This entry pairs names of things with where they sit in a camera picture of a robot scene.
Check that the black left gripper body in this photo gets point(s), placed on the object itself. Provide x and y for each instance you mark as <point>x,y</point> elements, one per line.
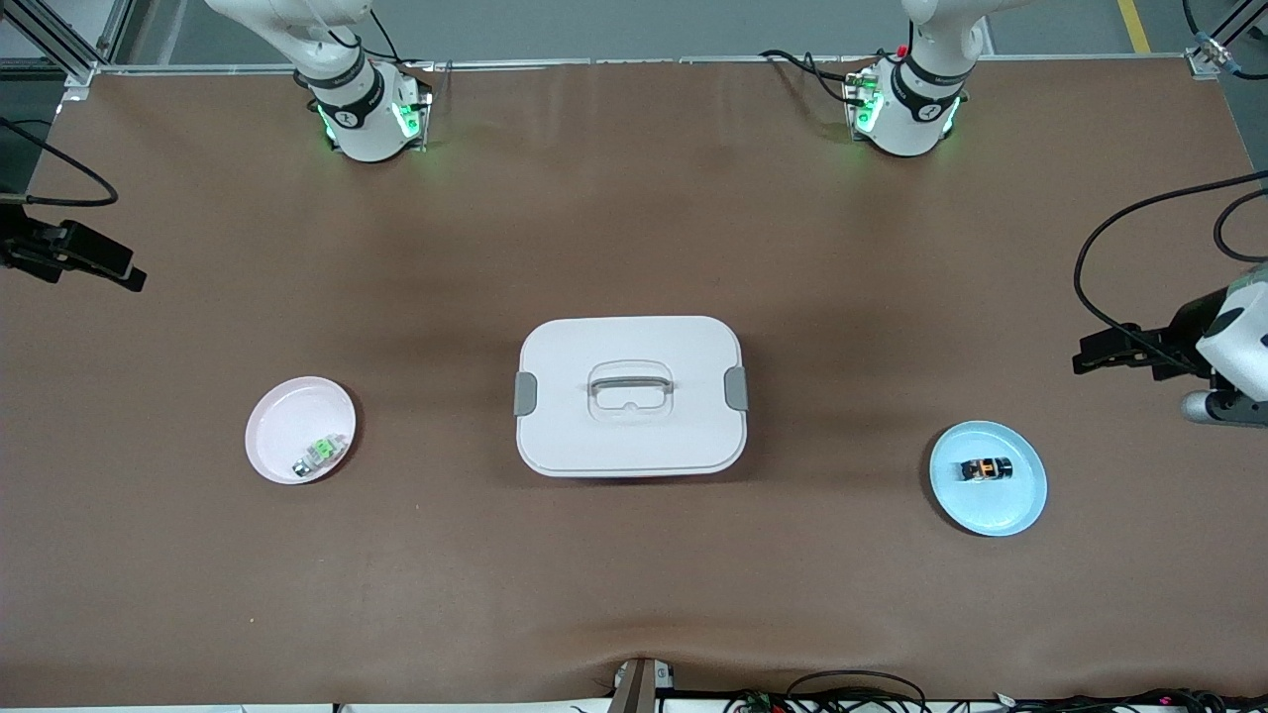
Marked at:
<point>1181,338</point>

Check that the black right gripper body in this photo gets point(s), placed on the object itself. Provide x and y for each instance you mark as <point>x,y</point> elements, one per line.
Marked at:
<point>22,250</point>

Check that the orange and black switch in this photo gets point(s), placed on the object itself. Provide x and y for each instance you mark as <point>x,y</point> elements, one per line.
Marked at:
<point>988,469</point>

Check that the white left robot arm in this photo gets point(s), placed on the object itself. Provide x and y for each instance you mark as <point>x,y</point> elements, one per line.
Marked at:
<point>916,109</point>

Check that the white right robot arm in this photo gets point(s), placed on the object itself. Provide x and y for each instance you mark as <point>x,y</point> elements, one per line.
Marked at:
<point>367,119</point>

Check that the grey box latch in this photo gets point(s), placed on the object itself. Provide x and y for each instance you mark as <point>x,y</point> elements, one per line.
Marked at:
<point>737,387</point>
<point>525,394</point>

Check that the white lidded storage box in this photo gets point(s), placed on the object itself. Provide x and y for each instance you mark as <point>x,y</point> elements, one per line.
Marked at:
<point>631,436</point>

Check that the light blue round plate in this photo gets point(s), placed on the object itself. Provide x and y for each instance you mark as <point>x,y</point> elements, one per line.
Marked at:
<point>988,510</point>

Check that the pink round plate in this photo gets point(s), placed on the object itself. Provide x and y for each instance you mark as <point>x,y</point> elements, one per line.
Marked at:
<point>287,436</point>

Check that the aluminium frame profile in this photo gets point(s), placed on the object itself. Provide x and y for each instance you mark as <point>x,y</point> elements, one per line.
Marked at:
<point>84,50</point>
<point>1214,54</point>

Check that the green and silver switch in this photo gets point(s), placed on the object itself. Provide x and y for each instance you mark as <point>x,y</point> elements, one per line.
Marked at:
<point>323,451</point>

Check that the silver table edge rail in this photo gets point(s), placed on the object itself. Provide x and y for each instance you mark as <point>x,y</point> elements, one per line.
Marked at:
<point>634,62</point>

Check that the metal table clamp bracket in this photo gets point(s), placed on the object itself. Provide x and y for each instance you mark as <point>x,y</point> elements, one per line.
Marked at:
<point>634,688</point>

